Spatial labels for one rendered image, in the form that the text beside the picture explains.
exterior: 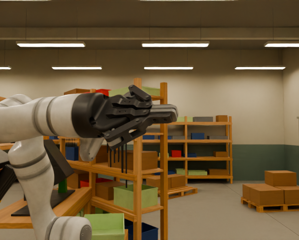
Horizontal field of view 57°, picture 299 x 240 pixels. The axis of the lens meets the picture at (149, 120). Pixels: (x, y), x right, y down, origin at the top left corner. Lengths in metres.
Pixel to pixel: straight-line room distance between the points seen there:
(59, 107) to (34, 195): 0.23
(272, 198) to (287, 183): 0.75
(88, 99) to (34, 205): 0.30
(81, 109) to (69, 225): 0.33
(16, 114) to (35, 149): 0.10
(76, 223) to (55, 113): 0.31
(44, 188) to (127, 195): 2.92
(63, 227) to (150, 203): 2.98
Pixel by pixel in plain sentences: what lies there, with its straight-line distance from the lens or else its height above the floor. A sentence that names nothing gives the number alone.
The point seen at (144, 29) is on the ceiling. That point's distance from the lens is 8.15.
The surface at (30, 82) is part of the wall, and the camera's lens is 10.72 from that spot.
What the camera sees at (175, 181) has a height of 0.31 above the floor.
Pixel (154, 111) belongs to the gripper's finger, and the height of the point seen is 1.68.
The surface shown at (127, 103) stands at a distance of 0.43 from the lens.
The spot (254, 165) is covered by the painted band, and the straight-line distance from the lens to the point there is 10.42.
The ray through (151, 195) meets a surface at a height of 0.87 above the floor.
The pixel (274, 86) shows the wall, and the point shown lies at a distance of 10.77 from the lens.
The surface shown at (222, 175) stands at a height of 0.26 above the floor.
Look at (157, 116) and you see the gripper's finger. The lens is 0.40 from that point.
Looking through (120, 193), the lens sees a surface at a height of 0.89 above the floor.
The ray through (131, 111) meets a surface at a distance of 0.41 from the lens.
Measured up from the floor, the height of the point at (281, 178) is 0.62.
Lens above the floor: 1.65
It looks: 3 degrees up
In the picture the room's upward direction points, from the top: straight up
